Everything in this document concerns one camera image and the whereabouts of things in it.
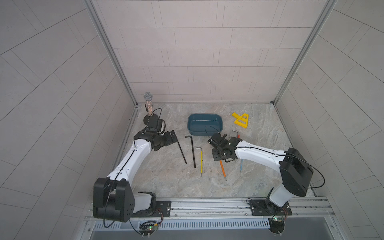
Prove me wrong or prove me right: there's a yellow handled hex key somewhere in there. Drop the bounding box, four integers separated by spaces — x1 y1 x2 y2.
196 147 204 177

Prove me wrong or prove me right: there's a red handled hex key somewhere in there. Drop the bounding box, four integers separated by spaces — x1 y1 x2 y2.
232 130 240 139

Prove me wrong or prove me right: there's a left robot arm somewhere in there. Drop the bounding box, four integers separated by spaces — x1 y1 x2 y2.
93 131 178 223

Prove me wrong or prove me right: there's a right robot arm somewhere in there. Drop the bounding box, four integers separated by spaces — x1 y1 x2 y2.
208 133 314 208

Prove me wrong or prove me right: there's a long black hex key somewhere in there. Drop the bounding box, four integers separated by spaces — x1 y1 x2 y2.
177 141 188 164

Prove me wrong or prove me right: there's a teal plastic storage box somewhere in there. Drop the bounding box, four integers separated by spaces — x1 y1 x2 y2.
187 113 223 137

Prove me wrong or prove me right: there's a yellow plastic triangle holder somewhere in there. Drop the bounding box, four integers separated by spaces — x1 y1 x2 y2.
232 113 249 129

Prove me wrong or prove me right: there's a glass-top tube on black stand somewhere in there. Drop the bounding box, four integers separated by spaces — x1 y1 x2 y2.
144 92 159 125

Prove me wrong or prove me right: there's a left circuit board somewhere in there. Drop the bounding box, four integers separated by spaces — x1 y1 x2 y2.
139 221 160 237

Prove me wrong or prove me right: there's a circuit board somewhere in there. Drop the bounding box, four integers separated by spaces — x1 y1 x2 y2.
268 217 285 235
139 221 160 237

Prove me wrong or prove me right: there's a right circuit board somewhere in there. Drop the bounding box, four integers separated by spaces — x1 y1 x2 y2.
268 217 285 235

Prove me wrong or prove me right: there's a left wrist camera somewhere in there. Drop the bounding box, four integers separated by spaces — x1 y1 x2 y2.
146 114 164 133

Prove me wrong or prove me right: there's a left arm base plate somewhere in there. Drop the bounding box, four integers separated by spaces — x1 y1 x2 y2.
132 201 172 218

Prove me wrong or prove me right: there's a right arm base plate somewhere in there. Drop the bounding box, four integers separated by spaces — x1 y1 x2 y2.
246 198 292 217

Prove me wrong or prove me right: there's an aluminium front rail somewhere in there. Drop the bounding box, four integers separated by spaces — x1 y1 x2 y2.
83 196 335 222

